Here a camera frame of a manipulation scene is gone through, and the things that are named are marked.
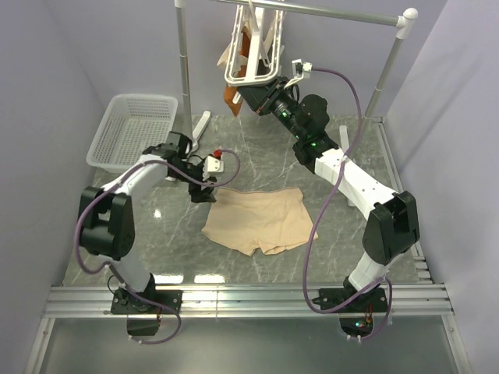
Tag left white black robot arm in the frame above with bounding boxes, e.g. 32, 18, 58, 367
75, 132, 223, 314

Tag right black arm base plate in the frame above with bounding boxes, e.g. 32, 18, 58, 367
313, 287, 388, 313

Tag beige underwear shorts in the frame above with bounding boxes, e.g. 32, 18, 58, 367
202, 188, 313, 256

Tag white perforated plastic basket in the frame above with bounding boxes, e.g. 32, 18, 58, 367
86, 93, 178, 174

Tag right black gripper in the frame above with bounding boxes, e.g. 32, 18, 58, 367
238, 78, 306, 142

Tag aluminium mounting rail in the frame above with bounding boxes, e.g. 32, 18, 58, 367
42, 284, 454, 319

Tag white metal clothes rack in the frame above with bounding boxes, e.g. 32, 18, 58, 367
172, 0, 421, 207

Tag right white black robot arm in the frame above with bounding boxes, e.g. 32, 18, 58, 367
237, 77, 420, 314

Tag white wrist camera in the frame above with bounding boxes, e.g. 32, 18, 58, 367
203, 150, 225, 175
285, 58, 313, 88

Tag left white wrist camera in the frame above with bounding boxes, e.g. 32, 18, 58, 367
203, 150, 225, 175

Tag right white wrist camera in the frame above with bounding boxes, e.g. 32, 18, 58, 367
285, 58, 313, 88

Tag white clip drying hanger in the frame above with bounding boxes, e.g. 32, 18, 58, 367
225, 1, 285, 86

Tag orange underwear on hanger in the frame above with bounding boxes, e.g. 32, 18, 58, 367
223, 30, 250, 117

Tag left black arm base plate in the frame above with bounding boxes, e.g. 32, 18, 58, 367
110, 288, 182, 315

